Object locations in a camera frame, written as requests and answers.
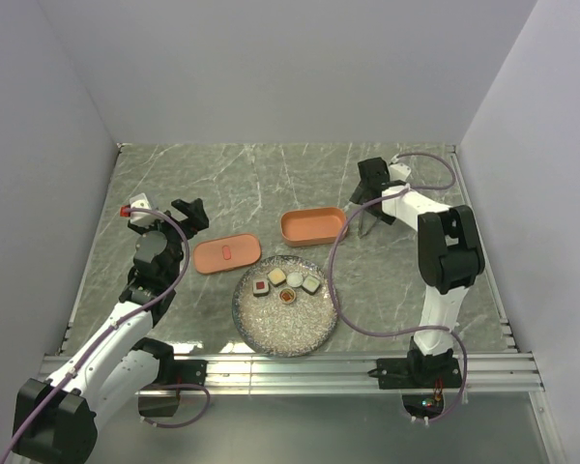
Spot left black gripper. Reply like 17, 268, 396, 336
129, 198, 208, 283

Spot metal tongs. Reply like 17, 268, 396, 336
358, 204, 382, 239

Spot orange lunch box base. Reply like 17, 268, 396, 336
280, 207, 346, 247

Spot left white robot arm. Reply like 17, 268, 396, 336
7, 194, 209, 463

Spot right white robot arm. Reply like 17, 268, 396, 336
350, 158, 485, 387

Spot orange lunch box lid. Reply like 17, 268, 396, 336
192, 234, 262, 275

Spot red topped sushi piece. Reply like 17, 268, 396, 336
252, 279, 270, 297

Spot cream topped sushi piece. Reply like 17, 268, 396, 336
267, 268, 286, 287

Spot white round sushi piece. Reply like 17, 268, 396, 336
286, 272, 304, 288

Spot orange topped sushi cup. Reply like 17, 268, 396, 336
278, 287, 297, 305

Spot speckled round plate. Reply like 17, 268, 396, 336
231, 255, 338, 358

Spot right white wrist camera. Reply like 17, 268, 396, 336
388, 157, 412, 187

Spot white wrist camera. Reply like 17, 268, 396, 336
388, 157, 412, 187
119, 193, 158, 227

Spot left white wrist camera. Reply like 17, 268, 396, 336
119, 193, 158, 227

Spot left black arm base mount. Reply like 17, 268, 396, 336
170, 359, 208, 386

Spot aluminium front rail frame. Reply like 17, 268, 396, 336
43, 352, 545, 395

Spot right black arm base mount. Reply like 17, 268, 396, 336
367, 358, 462, 390

